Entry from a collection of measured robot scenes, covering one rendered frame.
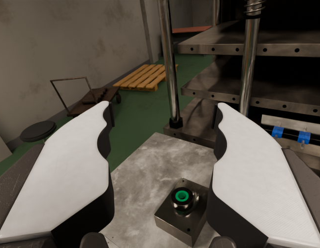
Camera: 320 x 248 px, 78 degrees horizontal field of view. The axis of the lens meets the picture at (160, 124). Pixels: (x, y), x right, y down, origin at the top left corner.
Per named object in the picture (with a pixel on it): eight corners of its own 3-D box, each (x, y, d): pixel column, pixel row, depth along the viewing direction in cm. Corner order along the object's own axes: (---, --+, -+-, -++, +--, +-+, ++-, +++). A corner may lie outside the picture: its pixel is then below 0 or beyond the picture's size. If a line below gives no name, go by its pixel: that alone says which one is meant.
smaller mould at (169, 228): (192, 248, 66) (191, 236, 62) (156, 226, 74) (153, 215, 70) (215, 202, 79) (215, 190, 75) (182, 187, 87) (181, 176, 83)
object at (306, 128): (319, 157, 93) (332, 126, 84) (257, 141, 108) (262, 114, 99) (323, 108, 126) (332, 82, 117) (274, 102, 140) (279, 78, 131)
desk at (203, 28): (173, 51, 643) (170, 28, 607) (211, 50, 586) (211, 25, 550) (164, 57, 597) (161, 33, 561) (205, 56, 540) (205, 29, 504)
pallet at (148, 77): (145, 69, 521) (144, 64, 514) (180, 69, 476) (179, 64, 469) (112, 90, 420) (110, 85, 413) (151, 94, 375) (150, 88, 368)
